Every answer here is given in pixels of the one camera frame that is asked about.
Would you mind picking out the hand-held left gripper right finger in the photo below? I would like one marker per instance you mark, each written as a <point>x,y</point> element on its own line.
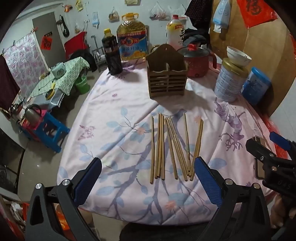
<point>207,180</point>

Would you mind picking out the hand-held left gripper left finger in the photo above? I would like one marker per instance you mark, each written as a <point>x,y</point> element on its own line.
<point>89,178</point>

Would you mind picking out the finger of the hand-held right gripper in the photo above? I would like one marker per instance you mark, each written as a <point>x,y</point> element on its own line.
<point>256,148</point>
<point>280,140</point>

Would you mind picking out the group of wooden chopsticks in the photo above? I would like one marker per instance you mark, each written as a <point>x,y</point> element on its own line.
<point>162,150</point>

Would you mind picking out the wooden utensil holder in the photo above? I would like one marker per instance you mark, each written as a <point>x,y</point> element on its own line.
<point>166,78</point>

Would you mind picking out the person's right hand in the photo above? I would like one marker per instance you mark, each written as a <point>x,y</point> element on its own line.
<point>281,213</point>

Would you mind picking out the orange plastic bag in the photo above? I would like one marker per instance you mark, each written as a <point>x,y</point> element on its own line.
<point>62,220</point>

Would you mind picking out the pink floral tablecloth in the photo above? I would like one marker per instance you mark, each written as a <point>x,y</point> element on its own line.
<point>111,129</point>

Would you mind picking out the blue plastic canister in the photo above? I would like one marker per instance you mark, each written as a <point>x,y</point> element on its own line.
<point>255,87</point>

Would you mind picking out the milk powder tin gold lid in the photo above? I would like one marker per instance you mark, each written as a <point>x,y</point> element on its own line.
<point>229,83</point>

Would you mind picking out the blue plastic stool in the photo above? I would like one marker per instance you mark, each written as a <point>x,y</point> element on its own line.
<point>49,118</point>

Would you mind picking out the metal kettle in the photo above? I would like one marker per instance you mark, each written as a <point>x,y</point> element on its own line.
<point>32,114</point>

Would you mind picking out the yellow round object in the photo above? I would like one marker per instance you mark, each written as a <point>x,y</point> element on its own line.
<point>49,94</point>

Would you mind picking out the green plastic bucket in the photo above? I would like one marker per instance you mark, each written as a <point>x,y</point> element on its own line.
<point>82,85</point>

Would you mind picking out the white ceramic bowl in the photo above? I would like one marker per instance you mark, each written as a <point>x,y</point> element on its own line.
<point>238,56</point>

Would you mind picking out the red electric cooking pot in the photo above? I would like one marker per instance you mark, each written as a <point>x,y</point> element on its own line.
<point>196,63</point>

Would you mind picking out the side table with green cloth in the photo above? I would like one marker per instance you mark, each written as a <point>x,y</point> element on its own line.
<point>69,74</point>

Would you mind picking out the mint green rice cooker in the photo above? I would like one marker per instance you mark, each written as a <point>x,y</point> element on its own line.
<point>58,70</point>

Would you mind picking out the black jacket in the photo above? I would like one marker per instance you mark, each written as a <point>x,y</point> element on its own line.
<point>85,59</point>

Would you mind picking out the metal rack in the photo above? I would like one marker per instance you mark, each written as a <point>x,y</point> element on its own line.
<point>99,55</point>

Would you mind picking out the dark red hanging cloth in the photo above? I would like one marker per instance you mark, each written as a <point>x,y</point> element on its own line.
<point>7,85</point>

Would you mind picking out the dark soy sauce bottle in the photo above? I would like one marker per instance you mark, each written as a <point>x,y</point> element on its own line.
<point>113,55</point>

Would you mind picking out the pink floral curtain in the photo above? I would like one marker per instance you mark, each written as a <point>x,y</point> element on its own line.
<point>23,62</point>

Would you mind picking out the red cloth cover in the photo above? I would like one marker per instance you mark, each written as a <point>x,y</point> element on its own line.
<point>76,44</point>

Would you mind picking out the blue and white hanging bag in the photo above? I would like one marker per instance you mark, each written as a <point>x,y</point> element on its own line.
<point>221,14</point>

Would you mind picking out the white drink bottle red cap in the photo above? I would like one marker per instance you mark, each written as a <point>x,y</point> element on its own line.
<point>174,32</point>

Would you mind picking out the red door decoration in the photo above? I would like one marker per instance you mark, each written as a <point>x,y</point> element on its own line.
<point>46,42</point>

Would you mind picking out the yellow cooking oil jug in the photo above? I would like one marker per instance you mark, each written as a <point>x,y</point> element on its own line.
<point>131,39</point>

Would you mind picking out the dark dotted hanging cloth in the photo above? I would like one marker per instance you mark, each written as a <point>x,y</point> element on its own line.
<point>198,11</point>

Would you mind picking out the black hanging bag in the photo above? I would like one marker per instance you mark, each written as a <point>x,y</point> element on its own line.
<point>64,29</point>

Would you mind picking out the white plastic bag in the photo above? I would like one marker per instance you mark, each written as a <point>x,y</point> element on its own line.
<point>179,11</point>

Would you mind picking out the grey door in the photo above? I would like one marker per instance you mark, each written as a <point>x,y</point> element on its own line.
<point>46,25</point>

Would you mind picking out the small blue hanging packet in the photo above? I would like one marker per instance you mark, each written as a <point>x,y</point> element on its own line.
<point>95,19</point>

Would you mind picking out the clear plastic bag with snacks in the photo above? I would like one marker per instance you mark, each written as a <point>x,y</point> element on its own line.
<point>113,16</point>

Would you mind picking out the plastic bag with red contents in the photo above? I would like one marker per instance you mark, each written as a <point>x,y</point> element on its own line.
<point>159,14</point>

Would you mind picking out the orange plush toy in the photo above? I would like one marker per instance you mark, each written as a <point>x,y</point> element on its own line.
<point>68,8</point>

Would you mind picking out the small yellow hanging packet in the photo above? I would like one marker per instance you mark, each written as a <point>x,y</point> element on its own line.
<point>79,5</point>

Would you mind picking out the red paper wall decoration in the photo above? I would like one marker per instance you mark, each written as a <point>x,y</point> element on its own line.
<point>256,11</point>

